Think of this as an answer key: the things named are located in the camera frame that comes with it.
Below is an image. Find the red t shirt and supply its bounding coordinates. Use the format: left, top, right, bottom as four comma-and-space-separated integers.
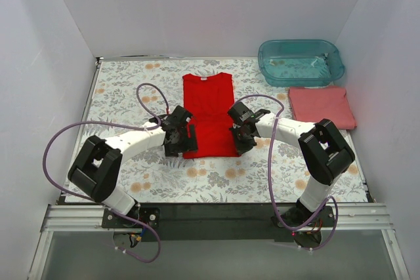
183, 72, 238, 159

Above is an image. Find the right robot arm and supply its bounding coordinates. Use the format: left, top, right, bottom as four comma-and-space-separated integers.
228, 102, 355, 231

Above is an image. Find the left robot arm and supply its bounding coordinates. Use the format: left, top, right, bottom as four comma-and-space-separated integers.
68, 106, 198, 229

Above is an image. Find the floral tablecloth mat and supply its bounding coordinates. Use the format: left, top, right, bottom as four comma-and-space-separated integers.
64, 58, 375, 204

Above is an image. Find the folded pink t shirt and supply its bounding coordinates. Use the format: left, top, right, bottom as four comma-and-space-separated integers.
288, 86, 357, 130

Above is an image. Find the teal plastic bin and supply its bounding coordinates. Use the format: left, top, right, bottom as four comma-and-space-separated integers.
257, 39, 345, 87

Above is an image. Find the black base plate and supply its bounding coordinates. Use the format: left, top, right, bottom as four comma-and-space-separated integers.
101, 203, 335, 243

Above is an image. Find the aluminium frame rail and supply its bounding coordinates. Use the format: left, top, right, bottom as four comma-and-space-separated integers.
42, 203, 394, 231

